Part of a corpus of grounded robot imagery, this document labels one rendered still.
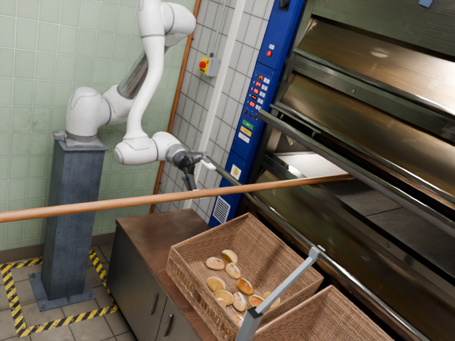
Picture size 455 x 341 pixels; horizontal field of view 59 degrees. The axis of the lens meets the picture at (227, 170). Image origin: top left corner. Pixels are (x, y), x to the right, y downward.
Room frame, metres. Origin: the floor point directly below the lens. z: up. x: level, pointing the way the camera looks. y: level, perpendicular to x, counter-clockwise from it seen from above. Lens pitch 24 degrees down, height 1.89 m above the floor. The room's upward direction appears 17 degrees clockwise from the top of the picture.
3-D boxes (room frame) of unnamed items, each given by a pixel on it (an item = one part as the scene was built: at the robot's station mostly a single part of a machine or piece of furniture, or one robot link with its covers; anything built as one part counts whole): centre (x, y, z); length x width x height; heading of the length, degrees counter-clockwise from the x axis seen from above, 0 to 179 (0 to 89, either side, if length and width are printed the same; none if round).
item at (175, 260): (1.56, -0.20, 0.72); 0.56 x 0.49 x 0.28; 45
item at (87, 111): (1.87, 0.77, 1.17); 0.18 x 0.16 x 0.22; 152
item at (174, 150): (1.58, 0.22, 1.20); 0.09 x 0.06 x 0.09; 134
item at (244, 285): (1.61, -0.25, 0.62); 0.10 x 0.07 x 0.06; 50
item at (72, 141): (1.85, 0.79, 1.03); 0.22 x 0.18 x 0.06; 132
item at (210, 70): (2.38, 0.28, 1.46); 0.10 x 0.07 x 0.10; 44
